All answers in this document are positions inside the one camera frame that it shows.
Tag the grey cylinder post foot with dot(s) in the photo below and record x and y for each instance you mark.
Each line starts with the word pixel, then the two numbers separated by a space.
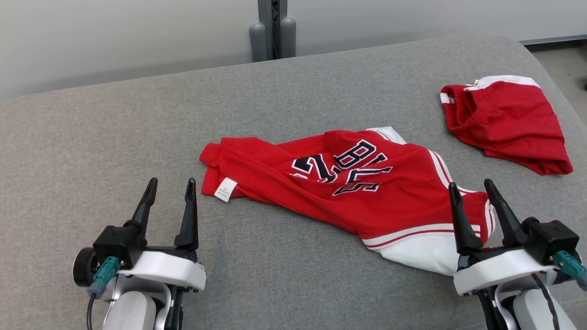
pixel 288 39
pixel 257 43

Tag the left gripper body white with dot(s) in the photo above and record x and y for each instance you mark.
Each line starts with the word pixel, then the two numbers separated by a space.
pixel 165 268

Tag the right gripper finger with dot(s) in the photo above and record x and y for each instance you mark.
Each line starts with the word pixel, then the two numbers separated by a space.
pixel 463 224
pixel 506 220

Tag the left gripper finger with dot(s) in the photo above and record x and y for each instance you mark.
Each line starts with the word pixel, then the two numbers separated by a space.
pixel 146 208
pixel 189 220

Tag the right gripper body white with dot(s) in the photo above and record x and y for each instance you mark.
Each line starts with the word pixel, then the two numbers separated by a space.
pixel 495 270

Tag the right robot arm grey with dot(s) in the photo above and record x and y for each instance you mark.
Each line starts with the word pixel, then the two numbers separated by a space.
pixel 536 311

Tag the grey partition post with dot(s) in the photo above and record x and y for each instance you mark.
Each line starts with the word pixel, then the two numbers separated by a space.
pixel 273 23

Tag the red shorts white trim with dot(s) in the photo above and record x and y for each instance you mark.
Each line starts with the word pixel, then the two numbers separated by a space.
pixel 513 119

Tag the red Bulls basketball jersey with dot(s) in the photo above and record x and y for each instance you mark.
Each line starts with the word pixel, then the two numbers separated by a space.
pixel 284 183

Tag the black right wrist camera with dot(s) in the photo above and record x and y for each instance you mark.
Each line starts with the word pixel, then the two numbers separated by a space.
pixel 555 238

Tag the grey fabric sofa seat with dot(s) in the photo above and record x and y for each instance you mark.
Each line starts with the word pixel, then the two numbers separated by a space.
pixel 91 137

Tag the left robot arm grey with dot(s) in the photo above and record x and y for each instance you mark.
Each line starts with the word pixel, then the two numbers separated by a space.
pixel 133 311

